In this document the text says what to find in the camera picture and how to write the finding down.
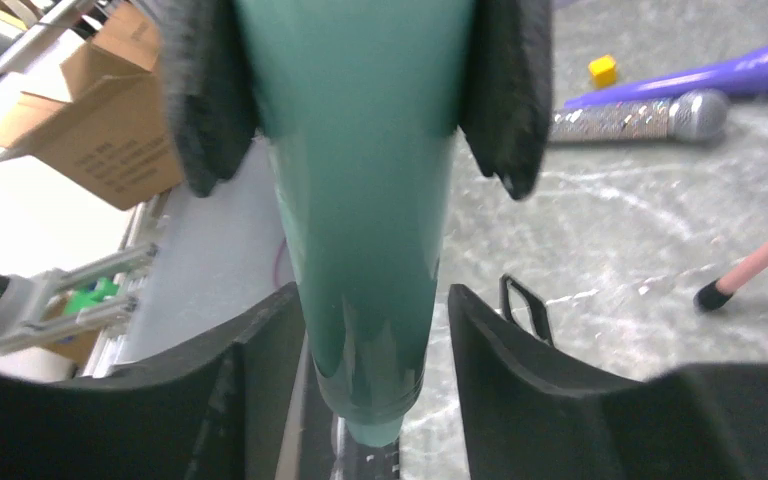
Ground black round base mic stand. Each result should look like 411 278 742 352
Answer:
330 273 556 480

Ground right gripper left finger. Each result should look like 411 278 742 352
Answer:
0 284 304 479

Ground teal toy microphone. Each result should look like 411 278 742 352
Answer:
236 1 474 447

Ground silver glitter microphone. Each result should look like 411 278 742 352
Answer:
549 90 731 144

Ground pink music stand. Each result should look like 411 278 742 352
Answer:
694 240 768 312

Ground cardboard box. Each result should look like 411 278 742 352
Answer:
0 2 183 210

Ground aluminium bracket with green part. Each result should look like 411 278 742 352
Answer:
0 243 158 355

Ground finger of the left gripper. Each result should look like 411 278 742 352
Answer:
148 0 260 198
459 0 553 200

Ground purple toy microphone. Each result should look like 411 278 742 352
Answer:
564 46 768 108

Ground yellow cube near left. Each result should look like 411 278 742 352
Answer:
588 55 618 90

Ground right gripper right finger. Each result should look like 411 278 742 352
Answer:
448 285 768 479

